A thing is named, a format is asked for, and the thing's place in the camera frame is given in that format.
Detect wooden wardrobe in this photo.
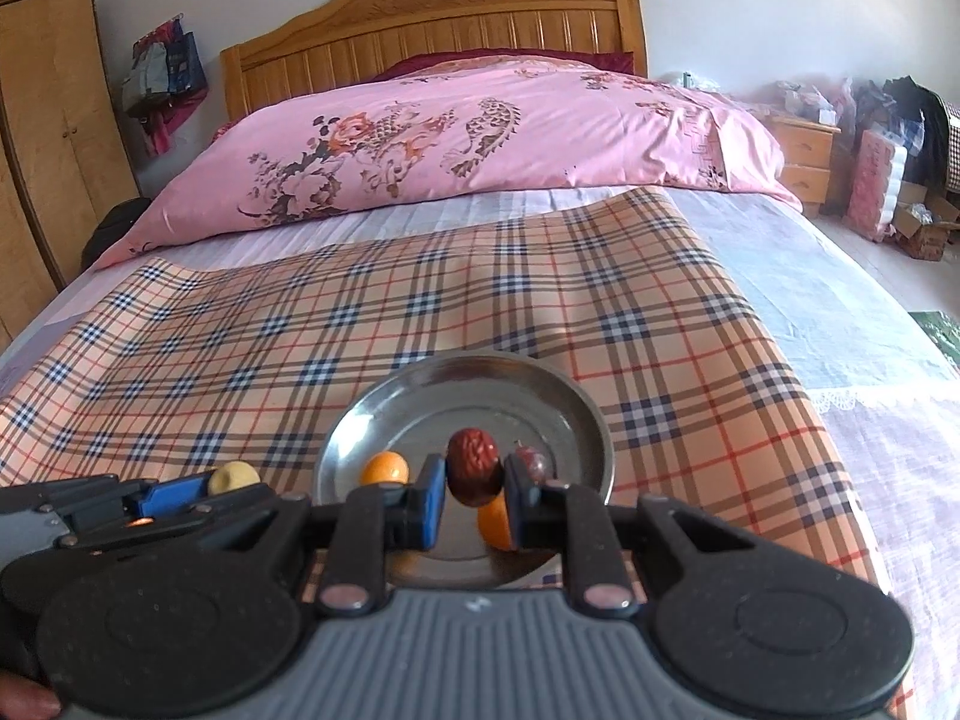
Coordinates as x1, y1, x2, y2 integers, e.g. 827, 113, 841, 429
0, 0, 143, 350

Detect dark orange mandarin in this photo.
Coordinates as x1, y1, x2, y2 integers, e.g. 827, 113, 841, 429
477, 493, 515, 552

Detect light striped bedsheet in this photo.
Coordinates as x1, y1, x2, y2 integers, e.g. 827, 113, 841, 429
0, 184, 960, 406

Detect hanging clothes bundle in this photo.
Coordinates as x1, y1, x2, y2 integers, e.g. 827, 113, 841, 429
122, 13, 209, 158

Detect pile of plastic bags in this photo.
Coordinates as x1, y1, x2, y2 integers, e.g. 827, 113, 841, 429
772, 79, 856, 125

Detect pink tissue roll pack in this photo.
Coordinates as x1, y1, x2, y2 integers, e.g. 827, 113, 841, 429
847, 129, 908, 241

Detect dark red pillow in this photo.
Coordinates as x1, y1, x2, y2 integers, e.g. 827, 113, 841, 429
371, 49, 635, 83

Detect plaid cloth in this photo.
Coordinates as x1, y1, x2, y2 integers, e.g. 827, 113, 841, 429
0, 187, 927, 720

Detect wooden nightstand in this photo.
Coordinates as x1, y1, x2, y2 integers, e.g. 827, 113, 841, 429
765, 112, 842, 215

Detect person's left hand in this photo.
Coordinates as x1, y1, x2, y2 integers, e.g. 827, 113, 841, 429
0, 673, 62, 720

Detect green patterned object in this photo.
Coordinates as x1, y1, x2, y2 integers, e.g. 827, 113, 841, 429
907, 309, 960, 376

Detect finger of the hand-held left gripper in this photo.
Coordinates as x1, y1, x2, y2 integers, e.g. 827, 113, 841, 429
150, 484, 292, 541
139, 474, 218, 518

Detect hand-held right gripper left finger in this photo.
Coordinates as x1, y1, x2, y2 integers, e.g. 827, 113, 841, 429
255, 456, 449, 614

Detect wooden headboard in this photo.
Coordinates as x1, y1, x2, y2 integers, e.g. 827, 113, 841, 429
220, 0, 650, 121

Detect cardboard box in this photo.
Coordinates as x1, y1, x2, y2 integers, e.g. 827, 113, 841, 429
892, 180, 960, 262

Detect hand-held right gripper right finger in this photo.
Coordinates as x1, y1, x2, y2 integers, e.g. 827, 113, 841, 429
502, 454, 751, 612

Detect checked fabric chair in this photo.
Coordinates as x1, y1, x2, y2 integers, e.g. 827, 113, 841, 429
941, 101, 960, 192

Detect tan longan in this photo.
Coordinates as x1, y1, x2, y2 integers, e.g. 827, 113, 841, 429
208, 462, 261, 496

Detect dark clothes pile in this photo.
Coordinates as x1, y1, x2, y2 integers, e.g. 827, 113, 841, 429
855, 76, 953, 188

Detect dark red jujube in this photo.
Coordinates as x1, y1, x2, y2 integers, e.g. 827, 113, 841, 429
447, 427, 505, 508

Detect pink floral quilt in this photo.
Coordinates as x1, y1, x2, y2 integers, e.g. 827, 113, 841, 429
94, 56, 803, 271

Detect round metal plate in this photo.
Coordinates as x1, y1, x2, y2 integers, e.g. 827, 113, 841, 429
313, 351, 616, 590

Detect black bag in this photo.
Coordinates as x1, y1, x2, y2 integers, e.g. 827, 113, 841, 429
81, 197, 155, 271

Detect small bright orange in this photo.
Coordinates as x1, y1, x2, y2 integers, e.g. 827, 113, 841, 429
360, 451, 411, 487

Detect lavender lace-edged sheet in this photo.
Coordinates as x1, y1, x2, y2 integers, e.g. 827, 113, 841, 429
806, 375, 960, 720

